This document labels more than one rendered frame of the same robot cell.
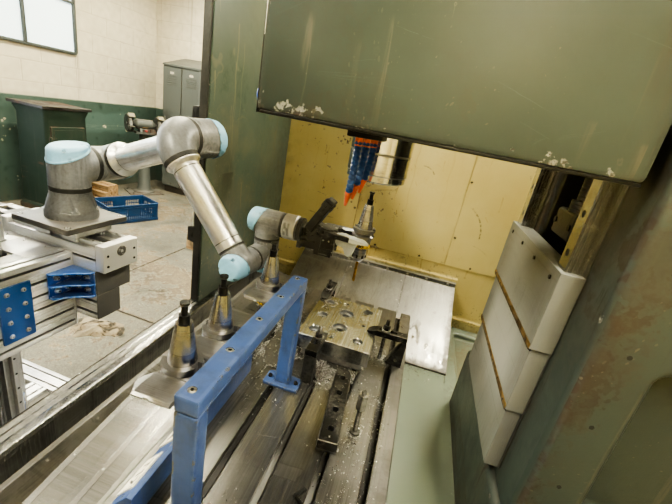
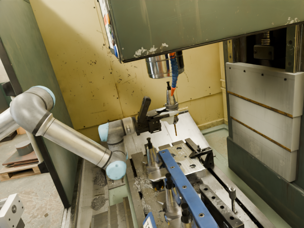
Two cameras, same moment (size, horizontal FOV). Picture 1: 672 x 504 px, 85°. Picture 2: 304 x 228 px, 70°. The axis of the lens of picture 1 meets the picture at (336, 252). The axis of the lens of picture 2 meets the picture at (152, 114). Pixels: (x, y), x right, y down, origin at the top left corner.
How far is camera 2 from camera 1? 0.39 m
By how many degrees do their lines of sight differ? 19
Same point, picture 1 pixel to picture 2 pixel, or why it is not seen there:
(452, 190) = not seen: hidden behind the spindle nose
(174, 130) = (27, 105)
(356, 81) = (182, 18)
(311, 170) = (80, 89)
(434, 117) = (231, 22)
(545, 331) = (296, 105)
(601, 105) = not seen: outside the picture
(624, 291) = not seen: outside the picture
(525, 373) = (294, 130)
